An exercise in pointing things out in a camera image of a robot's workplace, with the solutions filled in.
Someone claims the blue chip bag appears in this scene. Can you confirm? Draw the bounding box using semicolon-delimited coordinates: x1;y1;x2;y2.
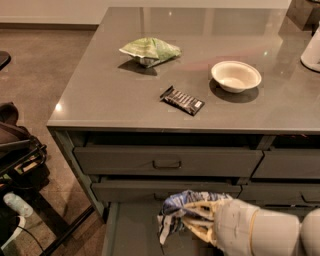
157;190;231;244

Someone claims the open bottom left drawer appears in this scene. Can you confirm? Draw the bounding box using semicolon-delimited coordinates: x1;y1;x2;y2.
102;202;223;256

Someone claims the green chip bag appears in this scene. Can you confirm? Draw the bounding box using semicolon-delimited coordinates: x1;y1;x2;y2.
119;37;182;68

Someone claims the top right drawer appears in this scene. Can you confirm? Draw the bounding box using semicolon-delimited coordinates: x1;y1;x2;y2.
253;135;320;179

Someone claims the grey counter cabinet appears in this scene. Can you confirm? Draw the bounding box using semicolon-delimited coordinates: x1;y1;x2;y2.
48;7;320;213

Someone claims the white paper bowl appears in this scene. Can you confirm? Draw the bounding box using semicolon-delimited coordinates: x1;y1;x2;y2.
211;61;262;93

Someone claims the middle right drawer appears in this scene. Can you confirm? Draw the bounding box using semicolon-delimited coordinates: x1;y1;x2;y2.
238;183;320;206

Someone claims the dark round stool edge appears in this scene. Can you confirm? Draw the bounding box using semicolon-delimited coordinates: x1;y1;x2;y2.
0;51;11;70

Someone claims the top left drawer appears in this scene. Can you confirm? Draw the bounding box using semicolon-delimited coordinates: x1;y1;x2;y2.
73;133;263;177

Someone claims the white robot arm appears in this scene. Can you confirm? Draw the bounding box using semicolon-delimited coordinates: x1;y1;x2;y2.
181;78;320;256

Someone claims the dark chocolate bar wrapper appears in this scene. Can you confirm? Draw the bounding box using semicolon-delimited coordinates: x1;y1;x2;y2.
160;86;205;116

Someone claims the middle left drawer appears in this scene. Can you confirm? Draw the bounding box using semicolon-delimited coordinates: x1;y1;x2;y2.
91;178;241;203

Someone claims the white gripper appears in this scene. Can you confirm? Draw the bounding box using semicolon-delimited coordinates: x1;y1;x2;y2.
182;199;300;256

